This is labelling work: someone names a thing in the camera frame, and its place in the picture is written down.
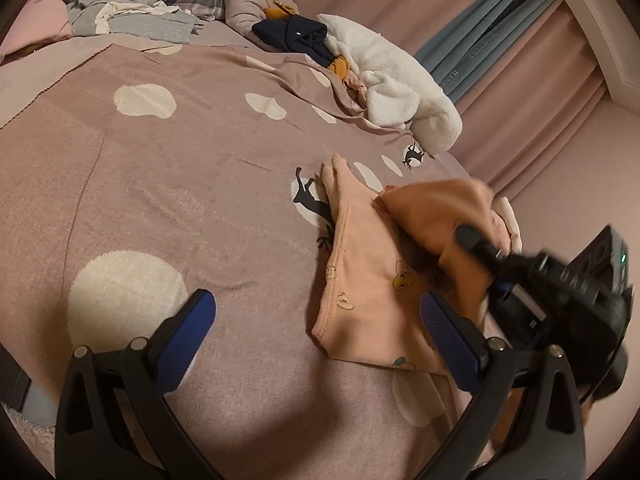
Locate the peach cartoon print baby onesie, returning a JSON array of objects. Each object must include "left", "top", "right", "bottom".
[{"left": 311, "top": 155, "right": 512, "bottom": 375}]

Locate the white fluffy fleece garment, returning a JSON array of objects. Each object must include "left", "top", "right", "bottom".
[{"left": 317, "top": 14, "right": 462, "bottom": 155}]

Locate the pink curtain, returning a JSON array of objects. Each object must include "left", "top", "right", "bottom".
[{"left": 294, "top": 0, "right": 605, "bottom": 196}]

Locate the blue grey curtain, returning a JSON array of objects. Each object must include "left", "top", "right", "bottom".
[{"left": 416, "top": 0, "right": 561, "bottom": 102}]

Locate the mustard yellow garment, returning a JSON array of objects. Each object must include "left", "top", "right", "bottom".
[{"left": 265, "top": 3, "right": 350, "bottom": 80}]

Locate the mauve polka dot blanket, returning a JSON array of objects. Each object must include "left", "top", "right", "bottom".
[{"left": 1, "top": 38, "right": 464, "bottom": 479}]

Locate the navy blue garment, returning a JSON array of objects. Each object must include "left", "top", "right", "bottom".
[{"left": 252, "top": 14, "right": 335, "bottom": 67}]

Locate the pink folded garment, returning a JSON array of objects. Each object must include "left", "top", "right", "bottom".
[{"left": 1, "top": 0, "right": 72, "bottom": 60}]

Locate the grey and white garment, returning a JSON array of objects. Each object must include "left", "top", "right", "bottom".
[{"left": 67, "top": 0, "right": 205, "bottom": 44}]

